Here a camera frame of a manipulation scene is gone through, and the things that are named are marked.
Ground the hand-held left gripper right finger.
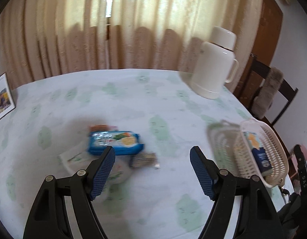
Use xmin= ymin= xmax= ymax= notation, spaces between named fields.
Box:
xmin=189 ymin=146 xmax=285 ymax=239

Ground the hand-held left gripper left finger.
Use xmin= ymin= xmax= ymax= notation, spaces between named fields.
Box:
xmin=23 ymin=146 xmax=116 ymax=239

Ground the white green-print snack packet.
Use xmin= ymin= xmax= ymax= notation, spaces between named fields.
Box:
xmin=58 ymin=149 xmax=131 ymax=186

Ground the blue snack packet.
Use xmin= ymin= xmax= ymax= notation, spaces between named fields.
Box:
xmin=87 ymin=130 xmax=145 ymax=156

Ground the white plastic basket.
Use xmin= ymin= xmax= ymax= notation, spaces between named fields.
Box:
xmin=239 ymin=119 xmax=289 ymax=188

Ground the navy cracker packet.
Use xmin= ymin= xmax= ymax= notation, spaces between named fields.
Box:
xmin=243 ymin=131 xmax=273 ymax=177

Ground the purple foil candy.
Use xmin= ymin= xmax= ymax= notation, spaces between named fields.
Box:
xmin=130 ymin=153 xmax=160 ymax=170

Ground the orange candy wrapper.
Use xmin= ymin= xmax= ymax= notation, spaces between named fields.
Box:
xmin=90 ymin=124 xmax=118 ymax=132

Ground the dark wooden chair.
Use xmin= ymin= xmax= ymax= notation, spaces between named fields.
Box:
xmin=234 ymin=53 xmax=299 ymax=127

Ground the grey fuzzy cloth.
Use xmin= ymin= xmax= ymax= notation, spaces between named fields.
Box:
xmin=252 ymin=66 xmax=285 ymax=119

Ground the cream thermos jug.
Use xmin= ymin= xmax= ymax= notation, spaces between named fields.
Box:
xmin=189 ymin=26 xmax=240 ymax=99

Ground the photo collage board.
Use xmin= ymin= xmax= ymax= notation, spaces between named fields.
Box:
xmin=0 ymin=73 xmax=16 ymax=125

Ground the brown wooden door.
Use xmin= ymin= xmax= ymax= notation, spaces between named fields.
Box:
xmin=233 ymin=0 xmax=283 ymax=97

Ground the beige curtain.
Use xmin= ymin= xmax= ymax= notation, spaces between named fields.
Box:
xmin=0 ymin=0 xmax=265 ymax=85

